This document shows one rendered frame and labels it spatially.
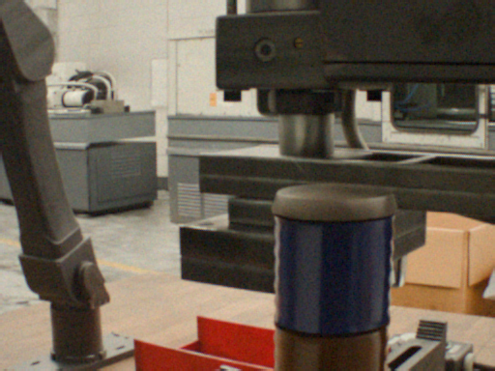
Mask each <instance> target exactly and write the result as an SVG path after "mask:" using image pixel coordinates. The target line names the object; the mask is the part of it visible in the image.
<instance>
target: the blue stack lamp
mask: <svg viewBox="0 0 495 371"><path fill-rule="evenodd" d="M274 215H275V219H276V222H277V224H276V228H275V231H274V232H275V236H276V245H275V256H276V259H275V262H274V270H275V274H276V277H275V281H274V287H275V290H276V295H275V297H274V304H275V308H276V312H275V315H274V319H275V321H276V322H277V324H280V325H282V326H284V327H285V328H291V329H293V330H296V331H305V332H310V333H331V334H342V333H346V332H357V331H363V330H368V329H372V328H378V327H380V326H382V325H384V324H386V323H387V322H388V321H389V319H390V318H391V310H390V306H391V303H392V297H391V289H392V285H393V279H392V276H391V274H392V271H393V261H392V258H393V247H394V245H393V236H394V232H395V230H394V227H393V219H394V217H395V214H393V215H389V216H386V217H379V218H371V219H362V220H354V221H319V220H306V219H298V218H293V217H284V216H280V215H277V214H274Z"/></svg>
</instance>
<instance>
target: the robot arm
mask: <svg viewBox="0 0 495 371"><path fill-rule="evenodd" d="M53 37H54V36H53V34H52V32H51V30H50V29H49V27H48V26H47V25H46V24H45V22H44V21H43V20H42V19H41V18H40V16H39V15H38V14H37V13H36V12H35V11H34V9H33V8H32V7H31V6H30V5H29V3H28V2H27V1H26V0H0V154H1V159H2V161H3V164H4V170H5V173H6V176H7V181H8V184H9V187H10V190H11V195H12V198H13V200H14V204H15V213H16V216H17V221H18V229H19V242H20V248H21V250H22V252H21V253H19V254H18V262H19V264H20V266H21V269H22V272H23V274H24V278H25V283H26V285H27V286H28V288H29V289H30V291H31V292H33V293H34V294H36V295H39V300H44V301H49V302H51V305H50V306H49V315H50V320H51V337H52V345H53V347H51V348H50V353H49V354H45V355H43V356H39V357H36V358H32V359H30V360H26V361H23V362H22V363H18V364H17V365H13V366H10V367H8V368H4V369H2V371H96V370H100V369H102V368H104V367H106V366H108V365H112V364H114V363H116V362H119V361H121V360H123V359H127V358H129V357H134V352H133V339H134V338H138V337H135V336H130V335H127V334H124V333H120V332H116V331H111V332H109V333H105V334H102V320H101V306H103V305H107V304H108V303H111V301H110V295H109V293H108V291H107V289H106V288H105V286H104V283H105V279H104V277H103V276H102V273H101V271H100V268H99V264H98V260H97V257H96V254H95V250H94V247H93V244H92V241H91V237H90V236H82V233H81V229H80V224H79V222H78V221H77V220H76V218H75V217H74V214H73V210H72V208H71V206H70V201H69V199H68V196H67V193H66V190H65V187H64V183H63V180H62V176H61V170H60V167H59V163H58V157H57V155H56V151H55V149H54V148H55V145H54V142H53V138H52V132H51V128H50V125H49V116H48V110H47V107H48V103H47V95H48V89H47V83H46V80H45V78H46V77H49V76H50V75H52V74H53V71H52V68H53V66H54V62H55V58H56V47H55V45H56V42H55V40H54V38H53ZM138 339H142V338H138ZM142 340H146V339H142ZM146 341H148V340H146Z"/></svg>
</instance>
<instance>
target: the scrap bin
mask: <svg viewBox="0 0 495 371"><path fill-rule="evenodd" d="M196 329H197V339H196V340H193V341H190V342H189V343H187V344H184V345H181V346H179V347H177V348H172V347H168V346H164V345H161V344H157V343H153V342H149V341H146V340H142V339H138V338H134V339H133V352H134V358H135V371H216V370H219V367H220V366H222V365H227V366H230V367H232V368H234V369H239V370H241V371H274V369H273V368H274V364H275V359H274V356H273V351H274V348H275V340H274V336H275V333H276V329H275V328H265V327H261V326H257V325H247V324H243V323H238V322H233V321H229V320H224V319H215V318H211V317H207V316H201V315H197V316H196Z"/></svg>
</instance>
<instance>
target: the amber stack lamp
mask: <svg viewBox="0 0 495 371"><path fill-rule="evenodd" d="M390 323H391V319H389V321H388V322H387V323H386V324H384V325H382V326H380V327H378V328H372V329H368V330H363V331H357V332H346V333H342V334H331V333H310V332H305V331H296V330H293V329H291V328H285V327H284V326H282V325H280V324H277V322H276V321H275V320H274V324H275V328H276V333H275V336H274V340H275V348H274V351H273V356H274V359H275V364H274V368H273V369H274V371H388V365H387V359H388V357H389V349H388V346H387V345H388V341H389V339H390V333H389V326H390Z"/></svg>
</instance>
